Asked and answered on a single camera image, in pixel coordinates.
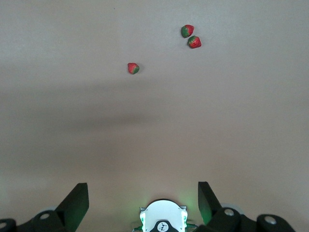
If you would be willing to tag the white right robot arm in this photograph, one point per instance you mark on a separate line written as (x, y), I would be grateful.
(161, 212)

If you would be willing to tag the brown table cover cloth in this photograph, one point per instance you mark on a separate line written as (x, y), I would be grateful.
(154, 120)

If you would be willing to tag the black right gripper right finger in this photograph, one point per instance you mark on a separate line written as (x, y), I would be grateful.
(210, 207)

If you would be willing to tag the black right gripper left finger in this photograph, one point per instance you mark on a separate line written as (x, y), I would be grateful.
(67, 212)

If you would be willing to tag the red toy strawberry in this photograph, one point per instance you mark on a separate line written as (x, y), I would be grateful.
(195, 42)
(132, 68)
(187, 31)

